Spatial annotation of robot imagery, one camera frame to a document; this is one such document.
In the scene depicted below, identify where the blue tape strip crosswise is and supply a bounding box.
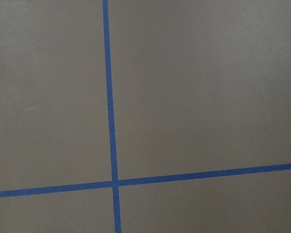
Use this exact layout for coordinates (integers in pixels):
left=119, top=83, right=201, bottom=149
left=0, top=163, right=291, bottom=198

